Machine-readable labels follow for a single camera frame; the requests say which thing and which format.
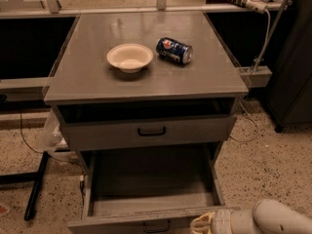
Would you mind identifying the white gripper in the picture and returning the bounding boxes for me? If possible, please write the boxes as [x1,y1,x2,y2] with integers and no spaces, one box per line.
[190,209,254,234]

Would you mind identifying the grey drawer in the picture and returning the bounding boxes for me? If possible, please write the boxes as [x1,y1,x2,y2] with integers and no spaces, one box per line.
[60,115,236,151]
[68,144,226,234]

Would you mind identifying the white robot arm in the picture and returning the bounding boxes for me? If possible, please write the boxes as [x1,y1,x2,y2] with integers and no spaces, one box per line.
[190,199,312,234]

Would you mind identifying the grey drawer cabinet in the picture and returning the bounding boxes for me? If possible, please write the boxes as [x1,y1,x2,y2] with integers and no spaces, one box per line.
[44,11,250,168]

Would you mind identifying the grey top drawer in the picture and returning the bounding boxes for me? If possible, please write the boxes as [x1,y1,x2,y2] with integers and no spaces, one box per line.
[60,115,236,151]

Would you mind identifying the dark cabinet at right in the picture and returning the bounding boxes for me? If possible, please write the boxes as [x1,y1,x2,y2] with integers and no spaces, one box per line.
[265,0,312,133]

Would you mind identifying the clear plastic bag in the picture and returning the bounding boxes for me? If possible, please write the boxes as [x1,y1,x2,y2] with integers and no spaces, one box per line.
[38,110,78,163]

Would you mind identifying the black stand leg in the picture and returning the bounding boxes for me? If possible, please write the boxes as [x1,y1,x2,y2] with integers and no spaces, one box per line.
[0,151,50,221]

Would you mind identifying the blue soda can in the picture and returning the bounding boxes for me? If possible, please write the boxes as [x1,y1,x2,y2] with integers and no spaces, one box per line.
[156,37,193,64]

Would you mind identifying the white cable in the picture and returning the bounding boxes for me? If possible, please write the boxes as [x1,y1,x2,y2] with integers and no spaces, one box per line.
[229,9,272,144]

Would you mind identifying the black floor cable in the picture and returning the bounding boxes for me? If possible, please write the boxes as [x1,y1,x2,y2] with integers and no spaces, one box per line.
[19,109,86,207]

